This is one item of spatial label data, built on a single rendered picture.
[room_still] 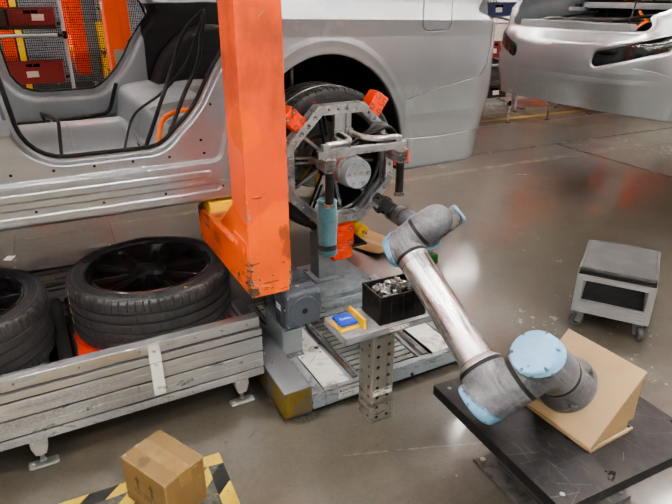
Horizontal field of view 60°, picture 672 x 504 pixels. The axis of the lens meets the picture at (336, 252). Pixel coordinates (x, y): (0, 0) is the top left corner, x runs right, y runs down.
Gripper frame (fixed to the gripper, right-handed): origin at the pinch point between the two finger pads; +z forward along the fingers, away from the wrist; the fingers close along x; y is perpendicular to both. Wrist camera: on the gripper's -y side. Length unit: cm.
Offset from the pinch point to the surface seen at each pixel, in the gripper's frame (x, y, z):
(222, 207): -47, -56, 6
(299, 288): -53, -21, -27
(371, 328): -46, -19, -75
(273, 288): -57, -44, -47
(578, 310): 22, 98, -61
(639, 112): 174, 151, 30
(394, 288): -29, -18, -71
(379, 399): -66, 9, -74
